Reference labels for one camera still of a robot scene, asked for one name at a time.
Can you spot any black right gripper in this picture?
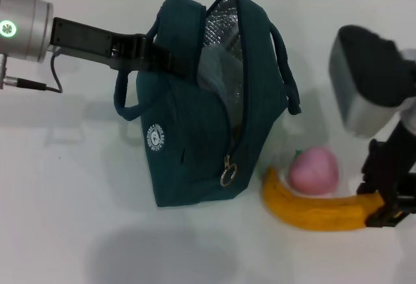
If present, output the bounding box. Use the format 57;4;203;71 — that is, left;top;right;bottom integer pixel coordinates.
356;114;416;229

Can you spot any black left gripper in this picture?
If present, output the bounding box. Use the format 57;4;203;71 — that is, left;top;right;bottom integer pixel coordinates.
47;16;196;77

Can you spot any clear plastic lunch box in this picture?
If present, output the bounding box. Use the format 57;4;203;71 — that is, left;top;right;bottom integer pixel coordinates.
196;48;242;103

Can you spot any yellow banana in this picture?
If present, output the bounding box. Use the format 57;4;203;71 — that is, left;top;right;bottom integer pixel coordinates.
261;166;387;232

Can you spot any pink toy peach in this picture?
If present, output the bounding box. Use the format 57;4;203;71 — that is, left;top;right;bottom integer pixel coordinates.
288;146;341;196

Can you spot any dark blue insulated lunch bag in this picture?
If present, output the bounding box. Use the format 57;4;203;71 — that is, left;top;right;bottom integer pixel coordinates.
112;0;302;209

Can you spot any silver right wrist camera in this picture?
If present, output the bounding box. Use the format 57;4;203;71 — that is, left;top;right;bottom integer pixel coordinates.
328;24;416;139

